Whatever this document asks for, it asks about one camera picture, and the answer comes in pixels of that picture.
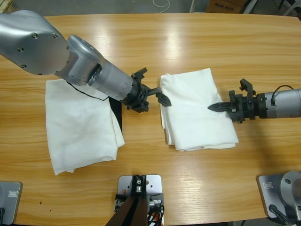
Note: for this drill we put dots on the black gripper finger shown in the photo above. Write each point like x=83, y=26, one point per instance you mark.
x=232, y=95
x=164, y=100
x=221, y=107

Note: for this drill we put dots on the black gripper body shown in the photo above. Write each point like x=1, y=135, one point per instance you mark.
x=245, y=108
x=138, y=99

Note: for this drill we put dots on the black garment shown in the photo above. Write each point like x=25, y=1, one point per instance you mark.
x=117, y=113

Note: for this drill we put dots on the white printed t-shirt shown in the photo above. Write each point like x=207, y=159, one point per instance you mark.
x=195, y=113

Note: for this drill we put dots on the white garment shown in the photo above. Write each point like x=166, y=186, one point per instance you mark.
x=80, y=131

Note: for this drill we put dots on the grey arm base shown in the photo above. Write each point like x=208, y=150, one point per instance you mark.
x=11, y=207
x=270, y=195

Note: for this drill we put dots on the brown cardboard box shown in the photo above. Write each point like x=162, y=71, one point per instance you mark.
x=223, y=6

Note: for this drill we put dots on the black clamp block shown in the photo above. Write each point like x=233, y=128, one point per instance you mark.
x=158, y=196
x=119, y=201

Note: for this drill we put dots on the grey metal leg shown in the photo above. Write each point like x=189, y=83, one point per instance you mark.
x=192, y=5

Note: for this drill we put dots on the wooden crate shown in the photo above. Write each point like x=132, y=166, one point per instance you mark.
x=4, y=4

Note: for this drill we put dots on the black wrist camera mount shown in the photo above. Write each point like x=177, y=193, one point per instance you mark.
x=141, y=73
x=247, y=86

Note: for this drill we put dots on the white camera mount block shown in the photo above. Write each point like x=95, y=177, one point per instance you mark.
x=155, y=184

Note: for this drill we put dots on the white metal frame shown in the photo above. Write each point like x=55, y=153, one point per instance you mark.
x=249, y=6

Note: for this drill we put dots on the dark camera post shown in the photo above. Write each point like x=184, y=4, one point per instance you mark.
x=134, y=212

